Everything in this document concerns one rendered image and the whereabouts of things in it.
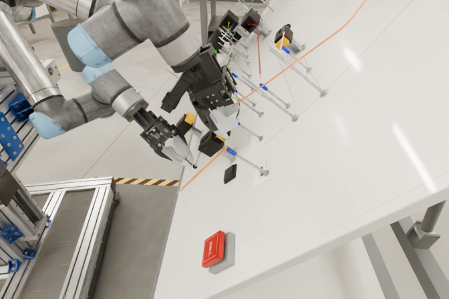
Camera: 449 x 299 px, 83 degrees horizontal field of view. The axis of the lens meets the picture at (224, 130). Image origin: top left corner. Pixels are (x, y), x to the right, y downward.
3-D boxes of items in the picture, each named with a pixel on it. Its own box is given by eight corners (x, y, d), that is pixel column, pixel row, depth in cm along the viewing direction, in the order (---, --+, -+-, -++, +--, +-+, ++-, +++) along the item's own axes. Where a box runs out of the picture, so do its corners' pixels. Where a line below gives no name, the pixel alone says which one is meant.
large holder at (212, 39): (247, 35, 123) (224, 15, 118) (233, 62, 118) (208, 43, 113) (240, 41, 129) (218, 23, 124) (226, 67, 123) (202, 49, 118)
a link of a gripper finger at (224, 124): (245, 141, 55) (227, 107, 51) (222, 148, 58) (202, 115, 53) (247, 133, 58) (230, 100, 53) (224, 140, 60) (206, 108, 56)
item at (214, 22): (206, 43, 146) (205, 31, 141) (212, 25, 173) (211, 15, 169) (263, 43, 144) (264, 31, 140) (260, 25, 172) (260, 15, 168)
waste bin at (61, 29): (68, 76, 350) (49, 29, 311) (67, 64, 382) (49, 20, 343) (103, 69, 366) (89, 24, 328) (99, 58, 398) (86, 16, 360)
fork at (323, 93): (329, 93, 47) (273, 45, 42) (321, 99, 48) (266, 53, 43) (326, 87, 48) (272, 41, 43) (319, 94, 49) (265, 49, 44)
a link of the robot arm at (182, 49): (149, 53, 44) (163, 34, 50) (165, 74, 47) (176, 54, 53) (184, 35, 41) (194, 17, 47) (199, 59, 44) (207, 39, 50)
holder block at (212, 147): (213, 145, 67) (200, 138, 66) (226, 135, 64) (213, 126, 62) (210, 157, 64) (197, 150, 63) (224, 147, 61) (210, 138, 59)
